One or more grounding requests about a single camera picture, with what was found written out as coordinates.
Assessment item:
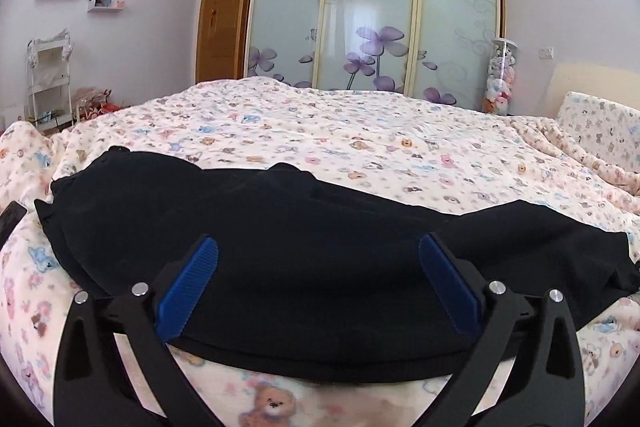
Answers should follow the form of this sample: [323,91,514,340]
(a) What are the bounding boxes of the black pants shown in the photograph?
[34,147,632,384]

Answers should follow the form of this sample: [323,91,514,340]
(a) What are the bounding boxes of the white metal rack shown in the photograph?
[26,30,74,130]

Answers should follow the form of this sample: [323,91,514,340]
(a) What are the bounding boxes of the bear print pillow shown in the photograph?
[555,91,640,172]

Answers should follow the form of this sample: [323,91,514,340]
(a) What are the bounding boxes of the clear tube of plush toys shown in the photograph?
[483,37,520,116]

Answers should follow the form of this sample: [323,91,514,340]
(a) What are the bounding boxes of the wooden door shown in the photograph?
[196,0,247,84]

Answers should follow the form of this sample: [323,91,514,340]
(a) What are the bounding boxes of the pile of pink things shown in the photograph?
[74,86,122,120]

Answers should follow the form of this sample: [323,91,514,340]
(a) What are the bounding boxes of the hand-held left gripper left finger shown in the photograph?
[53,234,224,427]

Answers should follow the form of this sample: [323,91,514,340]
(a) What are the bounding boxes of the black flat object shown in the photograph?
[0,202,28,246]

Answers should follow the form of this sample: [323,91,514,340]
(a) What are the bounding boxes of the cream headboard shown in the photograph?
[544,63,640,120]

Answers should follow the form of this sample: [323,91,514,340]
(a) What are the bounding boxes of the bed with bear-print quilt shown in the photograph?
[0,76,640,427]

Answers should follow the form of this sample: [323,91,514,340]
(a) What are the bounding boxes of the sliding glass door wardrobe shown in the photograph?
[242,0,506,108]

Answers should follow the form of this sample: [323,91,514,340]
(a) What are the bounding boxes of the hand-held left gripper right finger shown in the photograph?
[418,233,586,427]

